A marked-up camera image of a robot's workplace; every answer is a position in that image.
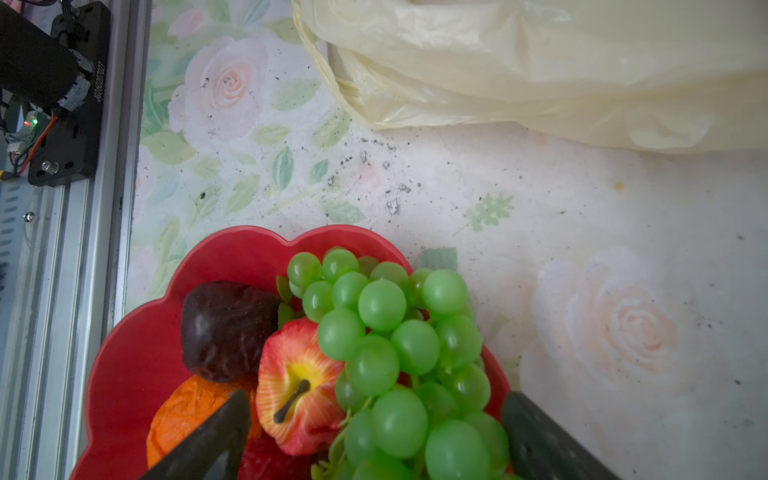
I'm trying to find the red fake fruit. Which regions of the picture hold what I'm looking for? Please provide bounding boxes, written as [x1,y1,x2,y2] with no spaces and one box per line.
[256,319,346,456]

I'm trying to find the brown fake fruit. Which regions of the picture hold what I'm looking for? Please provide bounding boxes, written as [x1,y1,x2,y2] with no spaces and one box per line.
[181,281,281,383]

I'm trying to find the translucent cream plastic bag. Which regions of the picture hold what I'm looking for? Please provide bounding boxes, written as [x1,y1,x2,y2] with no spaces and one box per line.
[292,1,767,153]

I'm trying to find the aluminium rail frame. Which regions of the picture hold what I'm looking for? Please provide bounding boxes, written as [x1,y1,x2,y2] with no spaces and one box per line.
[1,1,151,479]

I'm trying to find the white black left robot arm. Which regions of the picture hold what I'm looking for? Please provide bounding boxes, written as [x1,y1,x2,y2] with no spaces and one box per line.
[1,4,93,111]

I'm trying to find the red flower-shaped plate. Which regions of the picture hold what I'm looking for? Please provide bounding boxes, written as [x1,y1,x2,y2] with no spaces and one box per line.
[70,224,512,480]

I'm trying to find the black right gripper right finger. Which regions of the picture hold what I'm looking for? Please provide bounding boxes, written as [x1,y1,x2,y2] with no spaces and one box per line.
[501,392,619,480]

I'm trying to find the green fake grapes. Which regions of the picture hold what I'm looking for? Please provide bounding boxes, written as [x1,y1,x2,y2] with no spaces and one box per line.
[287,247,513,479]

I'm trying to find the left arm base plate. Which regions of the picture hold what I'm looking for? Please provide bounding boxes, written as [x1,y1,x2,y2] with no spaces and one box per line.
[27,1,111,187]

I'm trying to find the orange fake fruit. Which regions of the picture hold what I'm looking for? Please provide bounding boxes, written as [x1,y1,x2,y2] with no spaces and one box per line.
[146,376,262,468]

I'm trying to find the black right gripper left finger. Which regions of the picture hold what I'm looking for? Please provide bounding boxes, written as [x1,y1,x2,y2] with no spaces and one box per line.
[141,390,252,480]

